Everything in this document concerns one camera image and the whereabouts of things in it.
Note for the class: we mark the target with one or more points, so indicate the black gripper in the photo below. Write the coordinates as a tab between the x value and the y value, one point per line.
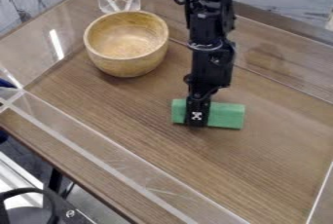
211	75

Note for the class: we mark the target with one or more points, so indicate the clear acrylic tray wall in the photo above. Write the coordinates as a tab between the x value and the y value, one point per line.
102	128

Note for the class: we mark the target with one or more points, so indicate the black table leg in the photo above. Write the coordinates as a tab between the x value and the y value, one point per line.
56	181

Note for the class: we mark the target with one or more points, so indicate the black metal base plate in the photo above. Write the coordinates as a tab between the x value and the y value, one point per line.
62	212

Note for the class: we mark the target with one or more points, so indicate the light brown wooden bowl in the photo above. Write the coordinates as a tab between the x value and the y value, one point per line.
126	43

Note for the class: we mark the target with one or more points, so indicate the clear acrylic corner bracket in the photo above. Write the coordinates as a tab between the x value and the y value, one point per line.
114	6

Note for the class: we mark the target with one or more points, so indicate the blue object at edge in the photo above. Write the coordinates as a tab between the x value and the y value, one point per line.
6	84

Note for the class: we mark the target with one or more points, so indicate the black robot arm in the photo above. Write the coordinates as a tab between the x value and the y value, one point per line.
211	21

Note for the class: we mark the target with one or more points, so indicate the green rectangular block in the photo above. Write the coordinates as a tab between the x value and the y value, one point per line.
227	115

